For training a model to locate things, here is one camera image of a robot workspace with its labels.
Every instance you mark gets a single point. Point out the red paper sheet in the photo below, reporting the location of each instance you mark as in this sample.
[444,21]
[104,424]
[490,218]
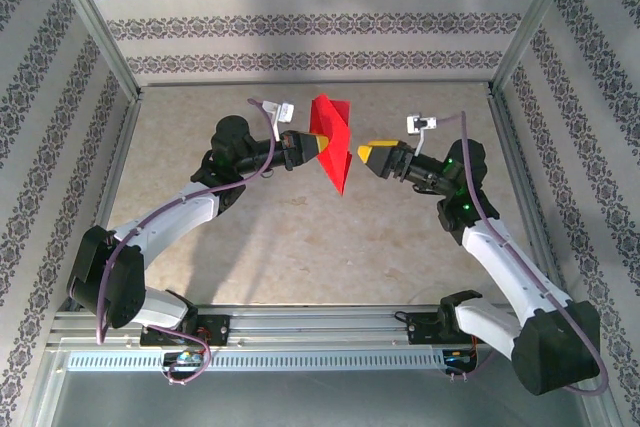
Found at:
[332,147]

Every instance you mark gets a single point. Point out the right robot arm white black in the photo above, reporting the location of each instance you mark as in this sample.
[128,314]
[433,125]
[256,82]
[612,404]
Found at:
[505,267]

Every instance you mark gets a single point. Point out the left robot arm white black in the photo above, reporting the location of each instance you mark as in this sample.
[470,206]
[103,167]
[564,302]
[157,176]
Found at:
[165,217]

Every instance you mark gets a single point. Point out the grey sheet metal tray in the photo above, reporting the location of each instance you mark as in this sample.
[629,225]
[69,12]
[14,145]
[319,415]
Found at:
[320,397]

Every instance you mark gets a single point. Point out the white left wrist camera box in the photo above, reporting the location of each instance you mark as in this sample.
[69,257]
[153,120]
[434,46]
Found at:
[282,112]

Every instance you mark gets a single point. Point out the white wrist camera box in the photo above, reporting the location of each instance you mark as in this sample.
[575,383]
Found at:
[420,123]
[282,112]

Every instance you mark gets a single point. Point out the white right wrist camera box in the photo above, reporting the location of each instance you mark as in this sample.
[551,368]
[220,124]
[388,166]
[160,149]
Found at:
[420,123]

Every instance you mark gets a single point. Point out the aluminium right side rail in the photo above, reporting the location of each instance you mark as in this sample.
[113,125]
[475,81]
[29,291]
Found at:
[510,147]

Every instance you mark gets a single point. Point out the aluminium back table rail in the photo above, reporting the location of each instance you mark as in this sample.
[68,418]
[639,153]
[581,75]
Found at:
[315,83]

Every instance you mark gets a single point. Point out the aluminium left side rail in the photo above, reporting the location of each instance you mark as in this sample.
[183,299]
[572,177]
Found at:
[125,147]

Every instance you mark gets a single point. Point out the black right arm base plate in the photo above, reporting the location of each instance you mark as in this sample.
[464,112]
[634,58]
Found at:
[425,329]

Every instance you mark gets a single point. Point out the aluminium right frame post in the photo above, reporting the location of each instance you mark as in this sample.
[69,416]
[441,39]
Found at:
[535,22]

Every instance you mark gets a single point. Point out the aluminium frame post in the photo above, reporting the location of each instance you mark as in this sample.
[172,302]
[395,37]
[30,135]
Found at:
[95,22]
[535,22]

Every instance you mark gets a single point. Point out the long aluminium mounting rail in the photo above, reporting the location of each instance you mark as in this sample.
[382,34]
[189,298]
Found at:
[320,322]

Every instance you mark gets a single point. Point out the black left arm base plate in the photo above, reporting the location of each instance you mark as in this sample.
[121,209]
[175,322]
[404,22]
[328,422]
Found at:
[215,329]

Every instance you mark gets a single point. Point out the aluminium left frame post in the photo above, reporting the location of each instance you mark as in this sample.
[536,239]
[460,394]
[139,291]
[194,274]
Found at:
[95,22]

